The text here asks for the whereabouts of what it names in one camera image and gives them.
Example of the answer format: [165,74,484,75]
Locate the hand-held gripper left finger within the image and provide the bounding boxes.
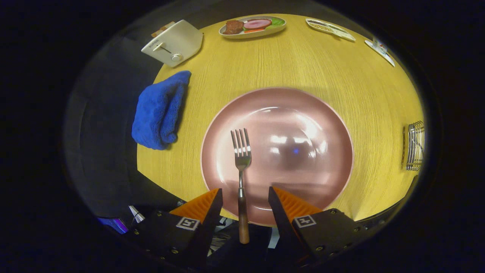
[127,188,224,266]

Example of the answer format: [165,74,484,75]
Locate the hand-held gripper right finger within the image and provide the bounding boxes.
[268,186,379,266]

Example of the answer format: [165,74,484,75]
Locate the fork with wooden handle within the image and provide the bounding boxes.
[230,128,252,244]

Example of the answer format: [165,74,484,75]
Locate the shiny silver object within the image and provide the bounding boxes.
[129,206,145,223]

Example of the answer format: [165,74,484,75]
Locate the pink plate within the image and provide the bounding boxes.
[200,87,354,227]

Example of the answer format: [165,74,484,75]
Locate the blue towel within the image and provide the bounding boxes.
[131,71,192,151]

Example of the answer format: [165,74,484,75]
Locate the white toaster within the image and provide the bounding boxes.
[141,20,203,68]

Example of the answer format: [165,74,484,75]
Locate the grey food plate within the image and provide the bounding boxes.
[219,15,287,39]

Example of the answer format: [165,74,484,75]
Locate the white square coaster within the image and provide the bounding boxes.
[365,39,396,67]

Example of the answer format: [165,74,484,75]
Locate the large brown meat piece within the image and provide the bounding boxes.
[223,20,245,35]

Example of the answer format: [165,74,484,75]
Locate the white divided bean tray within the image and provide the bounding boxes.
[306,18,357,42]

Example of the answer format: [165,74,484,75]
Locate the toast slices in toaster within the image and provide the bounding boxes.
[151,21,177,38]

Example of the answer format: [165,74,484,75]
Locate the pink ham slice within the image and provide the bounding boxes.
[243,19,272,30]

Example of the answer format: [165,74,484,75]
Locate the white bottle with green label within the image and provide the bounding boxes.
[372,36,388,53]

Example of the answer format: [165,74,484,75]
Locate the metal wire basket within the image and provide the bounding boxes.
[401,121,426,171]

